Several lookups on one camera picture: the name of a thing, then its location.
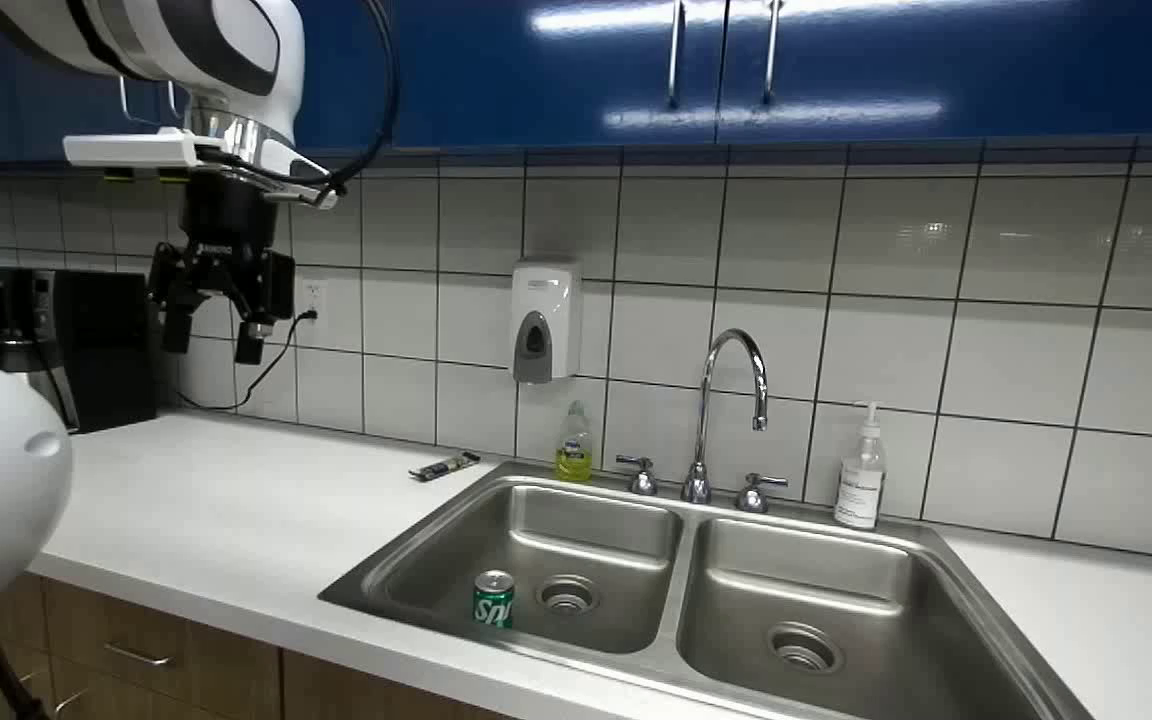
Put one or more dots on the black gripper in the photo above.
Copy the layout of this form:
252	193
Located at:
231	212

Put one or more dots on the green soda can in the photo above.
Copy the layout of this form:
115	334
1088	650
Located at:
495	600

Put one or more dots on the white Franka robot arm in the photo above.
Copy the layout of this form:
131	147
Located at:
68	24

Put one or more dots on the steel sink drain strainer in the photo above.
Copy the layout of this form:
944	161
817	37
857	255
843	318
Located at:
567	592
802	650

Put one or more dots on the stainless steel double sink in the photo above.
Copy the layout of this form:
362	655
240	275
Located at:
737	584

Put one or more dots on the black box appliance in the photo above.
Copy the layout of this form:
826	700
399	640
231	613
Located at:
107	354

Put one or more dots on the small black silver object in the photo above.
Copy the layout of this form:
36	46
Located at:
440	466

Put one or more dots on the wooden drawer cabinet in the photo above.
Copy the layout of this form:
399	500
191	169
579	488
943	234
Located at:
163	626

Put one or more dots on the yellow dish soap bottle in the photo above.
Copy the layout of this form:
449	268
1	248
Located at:
575	460

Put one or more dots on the wooden base cabinet door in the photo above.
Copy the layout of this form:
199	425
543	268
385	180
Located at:
362	696

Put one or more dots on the chrome gooseneck faucet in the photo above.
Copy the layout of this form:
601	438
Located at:
700	412

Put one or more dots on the clear pump soap bottle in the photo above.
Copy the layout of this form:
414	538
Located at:
857	493

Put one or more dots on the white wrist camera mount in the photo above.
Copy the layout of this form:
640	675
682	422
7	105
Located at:
149	150

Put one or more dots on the white wall soap dispenser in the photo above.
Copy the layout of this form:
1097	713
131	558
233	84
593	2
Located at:
543	312

